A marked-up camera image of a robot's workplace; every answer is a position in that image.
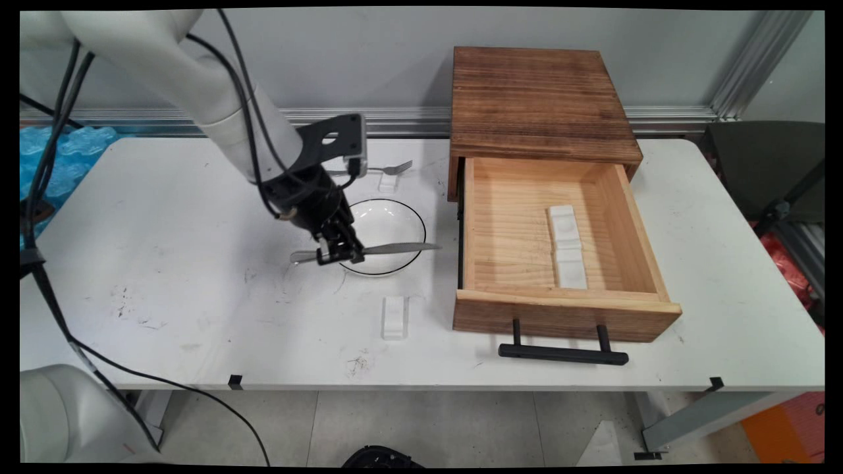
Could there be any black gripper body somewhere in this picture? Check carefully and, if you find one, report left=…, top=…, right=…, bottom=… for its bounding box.
left=263, top=165, right=357, bottom=240

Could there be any silver metal table knife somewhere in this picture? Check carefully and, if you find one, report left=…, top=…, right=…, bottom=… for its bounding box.
left=290, top=242, right=442, bottom=265

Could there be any white plate with black rim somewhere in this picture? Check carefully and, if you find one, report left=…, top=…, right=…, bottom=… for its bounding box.
left=338, top=199, right=427, bottom=277

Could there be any silver metal fork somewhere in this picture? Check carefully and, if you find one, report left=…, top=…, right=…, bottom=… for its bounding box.
left=327, top=160, right=413, bottom=178

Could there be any light wooden drawer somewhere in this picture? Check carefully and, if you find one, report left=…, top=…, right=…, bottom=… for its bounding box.
left=452, top=157, right=682, bottom=343

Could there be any black round object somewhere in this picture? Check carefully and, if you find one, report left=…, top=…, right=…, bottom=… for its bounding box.
left=342, top=446, right=423, bottom=468

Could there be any dark wooden drawer cabinet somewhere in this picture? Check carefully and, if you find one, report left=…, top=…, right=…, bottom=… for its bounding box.
left=447, top=46, right=643, bottom=202

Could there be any grey table leg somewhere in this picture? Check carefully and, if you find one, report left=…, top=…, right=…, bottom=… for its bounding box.
left=130, top=390, right=173, bottom=452
left=641, top=392, right=775, bottom=455

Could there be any blue plastic bag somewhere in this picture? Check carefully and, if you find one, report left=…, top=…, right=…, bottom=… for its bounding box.
left=20, top=125, right=121, bottom=232

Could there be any red plastic bag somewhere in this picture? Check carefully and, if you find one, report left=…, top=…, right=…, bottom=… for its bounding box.
left=761, top=230, right=819, bottom=311

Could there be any orange box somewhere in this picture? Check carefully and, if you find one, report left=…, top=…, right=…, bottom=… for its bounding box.
left=741, top=392, right=825, bottom=463

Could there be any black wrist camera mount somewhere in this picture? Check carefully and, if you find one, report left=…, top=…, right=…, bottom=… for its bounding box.
left=298, top=113, right=368, bottom=177

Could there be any horizontal aluminium rail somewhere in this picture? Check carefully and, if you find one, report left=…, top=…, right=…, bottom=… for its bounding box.
left=20, top=105, right=720, bottom=138

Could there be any black drawer handle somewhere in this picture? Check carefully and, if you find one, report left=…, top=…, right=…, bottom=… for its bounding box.
left=498, top=319, right=629, bottom=366

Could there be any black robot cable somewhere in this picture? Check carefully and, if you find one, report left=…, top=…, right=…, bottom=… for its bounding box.
left=20, top=9, right=362, bottom=465

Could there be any slanted aluminium rail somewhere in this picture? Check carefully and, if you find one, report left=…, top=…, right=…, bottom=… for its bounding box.
left=710, top=10, right=814, bottom=120

